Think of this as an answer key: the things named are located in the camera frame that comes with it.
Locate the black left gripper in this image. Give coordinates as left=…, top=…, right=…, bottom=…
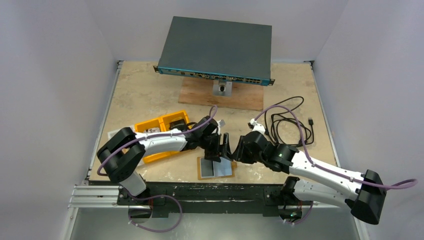
left=198, top=132, right=233, bottom=163

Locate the dark card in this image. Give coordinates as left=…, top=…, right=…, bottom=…
left=200, top=158, right=214, bottom=178

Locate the tan leather card holder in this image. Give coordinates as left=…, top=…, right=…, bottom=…
left=197, top=157, right=237, bottom=181

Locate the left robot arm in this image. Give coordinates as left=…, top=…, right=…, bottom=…
left=96, top=115, right=233, bottom=205

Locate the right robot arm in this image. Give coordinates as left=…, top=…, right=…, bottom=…
left=232, top=131, right=387, bottom=225

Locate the yellow bin with black cards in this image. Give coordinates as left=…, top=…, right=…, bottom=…
left=158, top=109, right=192, bottom=157

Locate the black VIP card stack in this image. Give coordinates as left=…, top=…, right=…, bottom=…
left=169, top=119, right=188, bottom=132

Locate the yellow bin with silver cards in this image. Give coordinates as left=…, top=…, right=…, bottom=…
left=134, top=118, right=169, bottom=164

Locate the silver VIP card stack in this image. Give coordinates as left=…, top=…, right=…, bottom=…
left=143, top=127, right=161, bottom=134

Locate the wooden board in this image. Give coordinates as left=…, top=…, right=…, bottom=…
left=178, top=77, right=264, bottom=111

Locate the white plastic tray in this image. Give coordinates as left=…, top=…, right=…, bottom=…
left=107, top=125, right=135, bottom=140

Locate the black USB cable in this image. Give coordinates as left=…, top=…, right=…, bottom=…
left=261, top=96, right=315, bottom=148

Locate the metal switch stand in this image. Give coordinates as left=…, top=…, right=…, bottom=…
left=212, top=80, right=233, bottom=97

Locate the blue network switch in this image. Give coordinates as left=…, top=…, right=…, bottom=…
left=154, top=16, right=275, bottom=86

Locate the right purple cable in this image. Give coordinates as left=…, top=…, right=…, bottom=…
left=251, top=104, right=418, bottom=226

